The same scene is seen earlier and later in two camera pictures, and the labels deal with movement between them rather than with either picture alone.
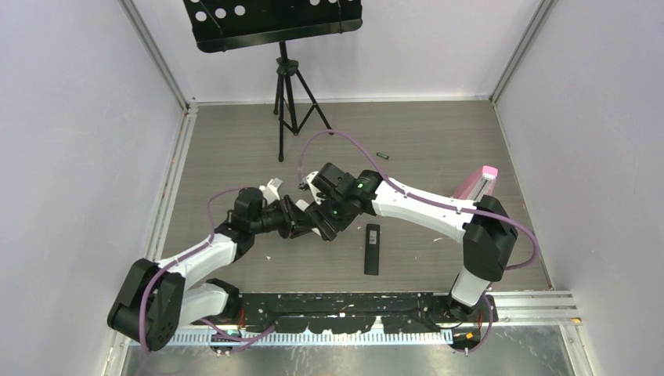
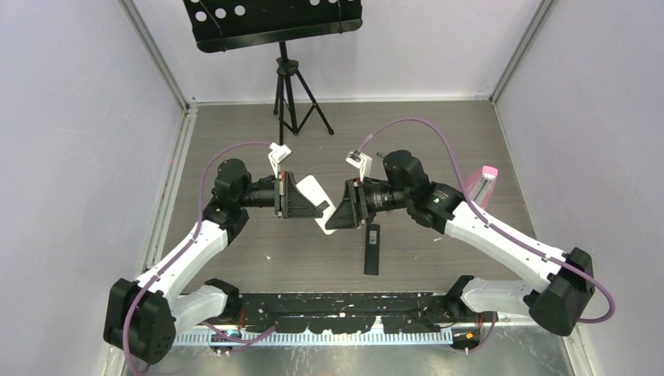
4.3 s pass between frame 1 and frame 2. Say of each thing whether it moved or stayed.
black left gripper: moved
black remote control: stayed
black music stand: stayed
